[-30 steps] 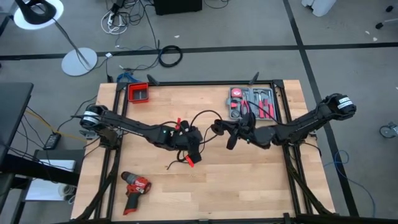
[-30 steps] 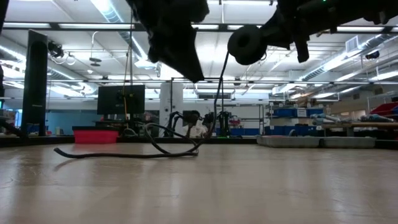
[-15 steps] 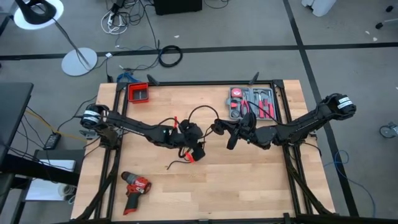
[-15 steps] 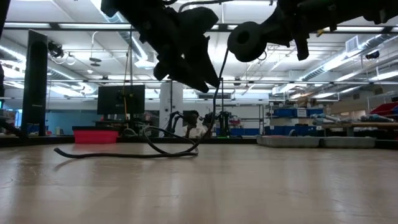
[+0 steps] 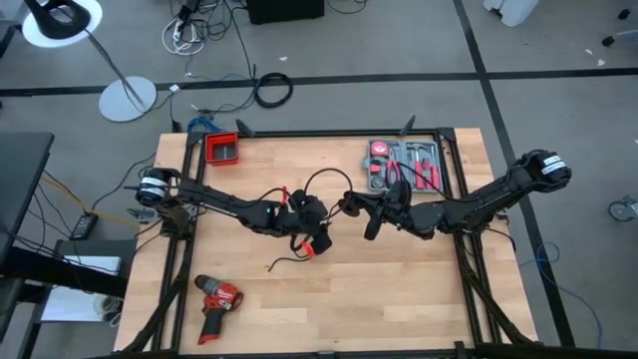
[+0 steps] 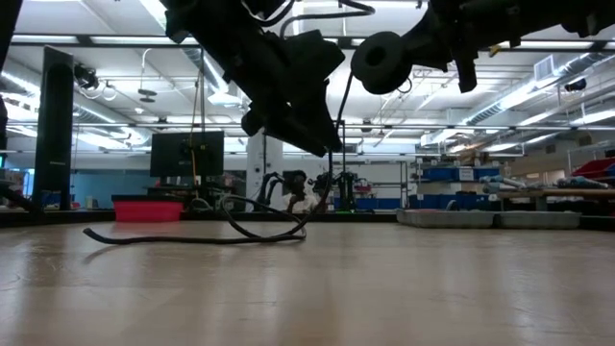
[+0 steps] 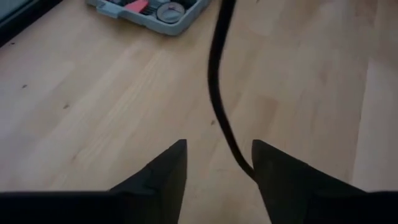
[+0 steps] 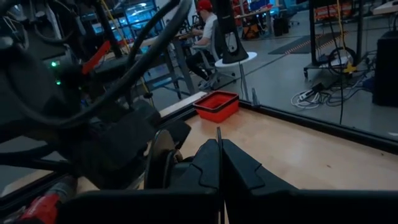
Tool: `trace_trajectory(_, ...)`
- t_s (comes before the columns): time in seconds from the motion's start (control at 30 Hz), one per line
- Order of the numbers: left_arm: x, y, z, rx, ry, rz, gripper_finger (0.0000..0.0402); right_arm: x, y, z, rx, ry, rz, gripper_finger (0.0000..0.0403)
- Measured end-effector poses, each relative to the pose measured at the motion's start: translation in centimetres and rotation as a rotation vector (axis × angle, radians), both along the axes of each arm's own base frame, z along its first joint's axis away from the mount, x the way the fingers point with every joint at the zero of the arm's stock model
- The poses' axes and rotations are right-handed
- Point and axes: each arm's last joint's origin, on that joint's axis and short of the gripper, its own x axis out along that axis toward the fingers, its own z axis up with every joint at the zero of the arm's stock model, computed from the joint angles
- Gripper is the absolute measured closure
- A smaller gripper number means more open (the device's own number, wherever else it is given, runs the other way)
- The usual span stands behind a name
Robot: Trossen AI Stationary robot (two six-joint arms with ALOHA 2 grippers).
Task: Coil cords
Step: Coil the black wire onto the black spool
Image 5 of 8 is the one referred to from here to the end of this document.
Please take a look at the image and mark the white plastic object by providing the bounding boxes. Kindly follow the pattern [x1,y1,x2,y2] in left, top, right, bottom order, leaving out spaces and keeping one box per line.
[482,0,542,28]

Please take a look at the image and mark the black box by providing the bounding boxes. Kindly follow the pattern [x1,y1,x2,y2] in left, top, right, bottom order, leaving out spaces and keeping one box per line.
[246,0,325,25]

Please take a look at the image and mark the black cable tangle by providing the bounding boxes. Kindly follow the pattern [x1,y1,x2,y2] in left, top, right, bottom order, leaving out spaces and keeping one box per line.
[166,0,258,81]

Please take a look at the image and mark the office chair base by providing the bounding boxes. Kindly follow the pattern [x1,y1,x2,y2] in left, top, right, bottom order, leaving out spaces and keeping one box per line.
[601,7,638,49]

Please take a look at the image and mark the grey tool case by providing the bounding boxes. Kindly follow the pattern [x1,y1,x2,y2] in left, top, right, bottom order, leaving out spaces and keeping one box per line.
[362,139,445,193]

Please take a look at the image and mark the black cord with power adapter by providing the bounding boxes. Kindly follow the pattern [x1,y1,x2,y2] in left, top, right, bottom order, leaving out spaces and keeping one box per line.
[267,191,361,273]

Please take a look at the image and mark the red cordless drill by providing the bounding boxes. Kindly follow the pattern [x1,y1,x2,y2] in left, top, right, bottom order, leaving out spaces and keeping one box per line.
[193,273,245,346]

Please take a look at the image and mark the long blue floor cable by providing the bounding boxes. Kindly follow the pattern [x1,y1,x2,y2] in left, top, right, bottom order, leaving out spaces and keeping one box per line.
[517,240,604,350]

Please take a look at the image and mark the floor lamp with round base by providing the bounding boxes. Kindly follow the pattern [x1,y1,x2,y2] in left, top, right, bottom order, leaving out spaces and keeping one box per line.
[21,0,159,124]

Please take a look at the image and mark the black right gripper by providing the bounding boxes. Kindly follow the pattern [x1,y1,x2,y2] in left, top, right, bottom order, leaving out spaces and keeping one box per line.
[343,179,418,241]

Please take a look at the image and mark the black side table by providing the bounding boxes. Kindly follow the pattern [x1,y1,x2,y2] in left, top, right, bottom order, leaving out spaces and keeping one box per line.
[0,237,139,359]

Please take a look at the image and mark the bundled blue cable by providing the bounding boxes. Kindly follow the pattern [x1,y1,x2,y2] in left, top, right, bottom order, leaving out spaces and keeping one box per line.
[186,115,225,135]

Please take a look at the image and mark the red-handled pliers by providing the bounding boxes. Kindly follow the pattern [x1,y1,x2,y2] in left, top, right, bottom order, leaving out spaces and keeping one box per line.
[384,147,403,188]

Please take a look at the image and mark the red plastic bin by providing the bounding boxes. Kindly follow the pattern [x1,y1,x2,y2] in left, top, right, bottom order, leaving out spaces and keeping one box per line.
[204,131,240,167]

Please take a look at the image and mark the white power strip with cables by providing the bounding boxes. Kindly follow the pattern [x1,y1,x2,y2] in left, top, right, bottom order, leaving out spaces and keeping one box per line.
[161,17,206,56]

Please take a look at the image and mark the grey caster wheel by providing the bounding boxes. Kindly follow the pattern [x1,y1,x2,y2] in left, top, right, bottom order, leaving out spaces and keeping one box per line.
[607,196,638,223]

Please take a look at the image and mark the coiled black floor cable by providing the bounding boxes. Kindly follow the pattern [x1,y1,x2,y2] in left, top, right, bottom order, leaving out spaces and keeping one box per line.
[253,72,294,110]

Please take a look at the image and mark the black aluminium table frame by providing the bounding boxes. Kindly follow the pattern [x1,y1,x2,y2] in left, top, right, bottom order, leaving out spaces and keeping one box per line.
[117,115,638,359]

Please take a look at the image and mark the black power brick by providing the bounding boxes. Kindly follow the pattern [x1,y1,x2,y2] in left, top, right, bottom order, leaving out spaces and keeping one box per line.
[69,211,100,241]

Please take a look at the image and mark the white panel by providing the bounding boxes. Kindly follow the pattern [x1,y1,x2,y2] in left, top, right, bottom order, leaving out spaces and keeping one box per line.
[40,254,124,323]

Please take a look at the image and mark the black right arm cable loop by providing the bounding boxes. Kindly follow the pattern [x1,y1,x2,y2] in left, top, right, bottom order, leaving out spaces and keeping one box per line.
[397,162,453,201]

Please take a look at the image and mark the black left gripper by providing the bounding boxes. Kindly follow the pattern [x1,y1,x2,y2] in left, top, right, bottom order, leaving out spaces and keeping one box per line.
[286,187,334,254]

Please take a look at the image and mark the black desk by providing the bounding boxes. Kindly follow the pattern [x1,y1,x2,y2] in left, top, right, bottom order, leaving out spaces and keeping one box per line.
[0,131,55,260]

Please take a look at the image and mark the red-handled hammer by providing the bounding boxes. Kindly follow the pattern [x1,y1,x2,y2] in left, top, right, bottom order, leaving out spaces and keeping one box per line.
[406,142,425,190]

